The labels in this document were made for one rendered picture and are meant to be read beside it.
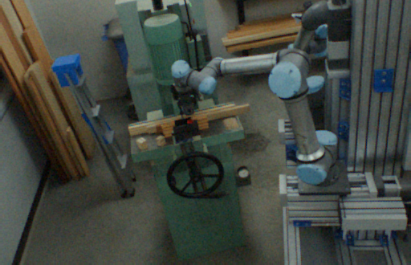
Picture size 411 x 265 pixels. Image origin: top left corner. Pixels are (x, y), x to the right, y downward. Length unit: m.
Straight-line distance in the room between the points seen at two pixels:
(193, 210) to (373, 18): 1.42
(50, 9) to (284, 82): 3.33
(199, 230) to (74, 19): 2.72
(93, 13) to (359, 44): 3.15
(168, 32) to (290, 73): 0.69
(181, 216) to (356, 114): 1.16
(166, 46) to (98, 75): 2.75
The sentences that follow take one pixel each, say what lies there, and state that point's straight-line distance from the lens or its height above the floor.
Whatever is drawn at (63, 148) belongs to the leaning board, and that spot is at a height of 0.35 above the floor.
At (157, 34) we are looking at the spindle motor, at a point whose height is 1.47.
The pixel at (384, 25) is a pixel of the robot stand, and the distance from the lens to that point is 1.73.
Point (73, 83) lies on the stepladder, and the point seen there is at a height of 1.02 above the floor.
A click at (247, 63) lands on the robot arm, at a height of 1.38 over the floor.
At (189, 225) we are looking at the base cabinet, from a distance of 2.48.
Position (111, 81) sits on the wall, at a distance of 4.65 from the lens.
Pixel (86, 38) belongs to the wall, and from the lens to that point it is 4.48.
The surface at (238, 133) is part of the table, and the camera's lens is 2.12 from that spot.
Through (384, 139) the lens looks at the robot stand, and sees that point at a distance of 2.01.
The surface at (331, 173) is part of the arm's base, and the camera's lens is 1.86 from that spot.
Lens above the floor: 2.09
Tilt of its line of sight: 33 degrees down
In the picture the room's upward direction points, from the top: 11 degrees counter-clockwise
